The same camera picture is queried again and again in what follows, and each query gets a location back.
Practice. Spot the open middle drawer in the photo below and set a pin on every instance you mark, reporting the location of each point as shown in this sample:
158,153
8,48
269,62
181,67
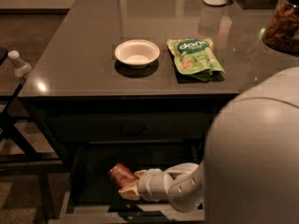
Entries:
94,199

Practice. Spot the white paper bowl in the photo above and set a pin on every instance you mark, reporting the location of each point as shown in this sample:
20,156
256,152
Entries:
137,53

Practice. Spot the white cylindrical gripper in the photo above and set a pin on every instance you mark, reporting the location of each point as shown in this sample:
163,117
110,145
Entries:
145,181

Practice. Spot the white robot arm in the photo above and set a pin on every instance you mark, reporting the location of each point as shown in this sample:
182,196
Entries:
249,173

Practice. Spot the green chip bag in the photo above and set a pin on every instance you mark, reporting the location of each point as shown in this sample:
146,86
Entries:
194,57

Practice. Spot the dark cabinet counter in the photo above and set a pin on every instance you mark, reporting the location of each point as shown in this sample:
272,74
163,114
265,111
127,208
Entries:
78,73

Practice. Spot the closed top drawer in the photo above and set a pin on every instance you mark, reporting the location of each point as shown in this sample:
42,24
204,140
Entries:
129,126

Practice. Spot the black folding table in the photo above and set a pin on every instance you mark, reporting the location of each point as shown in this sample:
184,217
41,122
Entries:
9,131

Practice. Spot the clear plastic water bottle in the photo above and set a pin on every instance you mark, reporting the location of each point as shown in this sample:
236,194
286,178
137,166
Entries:
22,69

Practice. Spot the red coke can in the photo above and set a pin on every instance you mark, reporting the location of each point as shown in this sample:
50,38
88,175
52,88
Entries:
122,176

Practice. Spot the glass jar of nuts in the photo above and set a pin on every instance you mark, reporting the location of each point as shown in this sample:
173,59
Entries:
282,32

